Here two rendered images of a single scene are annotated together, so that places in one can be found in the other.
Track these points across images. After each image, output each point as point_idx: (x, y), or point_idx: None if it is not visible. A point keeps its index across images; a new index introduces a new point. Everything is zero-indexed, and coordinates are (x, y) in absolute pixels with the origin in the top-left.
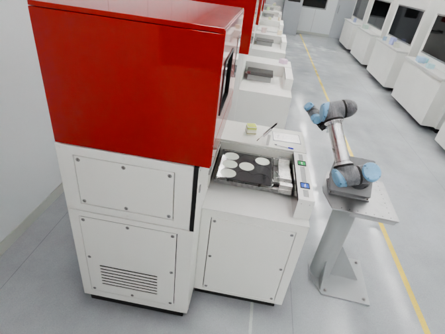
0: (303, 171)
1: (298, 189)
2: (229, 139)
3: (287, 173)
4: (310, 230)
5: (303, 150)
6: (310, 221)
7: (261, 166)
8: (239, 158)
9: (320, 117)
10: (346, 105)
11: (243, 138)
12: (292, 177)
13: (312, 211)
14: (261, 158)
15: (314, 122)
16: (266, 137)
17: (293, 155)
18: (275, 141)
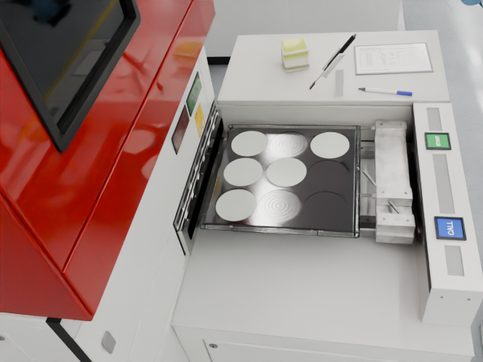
0: (444, 172)
1: (430, 248)
2: (239, 98)
3: (399, 173)
4: (479, 238)
5: (441, 90)
6: (479, 213)
7: (325, 161)
8: (268, 146)
9: (482, 1)
10: None
11: (275, 87)
12: (414, 185)
13: (481, 187)
14: (326, 133)
15: (466, 3)
16: None
17: (412, 113)
18: (361, 77)
